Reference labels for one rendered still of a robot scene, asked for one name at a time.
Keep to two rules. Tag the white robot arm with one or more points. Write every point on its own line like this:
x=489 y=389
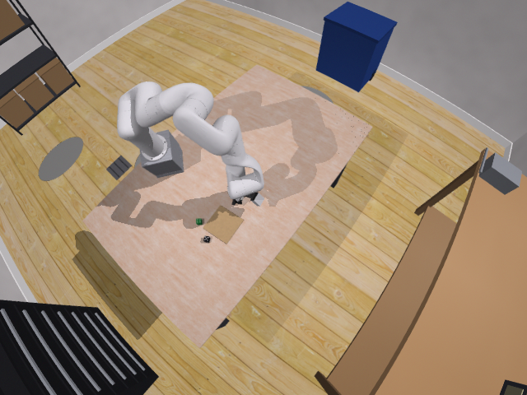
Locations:
x=138 y=110

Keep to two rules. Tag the tan flat mat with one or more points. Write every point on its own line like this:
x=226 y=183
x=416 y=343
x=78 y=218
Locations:
x=223 y=224

